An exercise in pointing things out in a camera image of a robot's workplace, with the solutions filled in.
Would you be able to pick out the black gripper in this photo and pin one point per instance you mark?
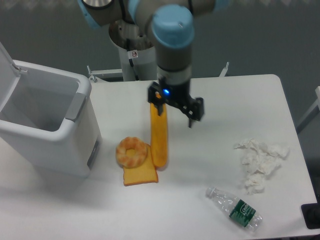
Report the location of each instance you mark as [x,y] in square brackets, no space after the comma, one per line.
[177,96]

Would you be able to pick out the white trash can lid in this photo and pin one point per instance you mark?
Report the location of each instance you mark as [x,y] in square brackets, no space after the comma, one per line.
[9,76]

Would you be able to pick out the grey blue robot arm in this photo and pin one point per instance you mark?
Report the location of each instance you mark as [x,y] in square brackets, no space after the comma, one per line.
[169,26]

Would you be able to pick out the white trash can body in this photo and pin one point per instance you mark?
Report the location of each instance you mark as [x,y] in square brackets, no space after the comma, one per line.
[49,119]

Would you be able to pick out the long orange baguette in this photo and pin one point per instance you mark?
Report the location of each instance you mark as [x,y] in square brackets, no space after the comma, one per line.
[159,136]

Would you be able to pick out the orange toast slice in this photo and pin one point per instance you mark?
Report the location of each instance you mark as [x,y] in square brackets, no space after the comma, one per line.
[143,174]

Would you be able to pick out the crumpled white tissue paper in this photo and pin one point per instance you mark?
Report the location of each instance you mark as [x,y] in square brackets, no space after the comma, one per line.
[260,160]

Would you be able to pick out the clear plastic water bottle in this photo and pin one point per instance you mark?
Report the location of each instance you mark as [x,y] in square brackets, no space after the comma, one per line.
[236,209]

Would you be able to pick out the black device at edge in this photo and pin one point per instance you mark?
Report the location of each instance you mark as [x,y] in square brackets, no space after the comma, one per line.
[311,215]

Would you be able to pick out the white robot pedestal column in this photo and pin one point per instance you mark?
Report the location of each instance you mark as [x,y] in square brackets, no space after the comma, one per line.
[134,48]

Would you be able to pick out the white base bracket frame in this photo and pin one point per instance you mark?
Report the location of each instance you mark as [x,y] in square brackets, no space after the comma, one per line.
[141,72]

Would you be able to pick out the white frame at right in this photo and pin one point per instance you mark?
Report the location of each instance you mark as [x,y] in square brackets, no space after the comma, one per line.
[310,114]

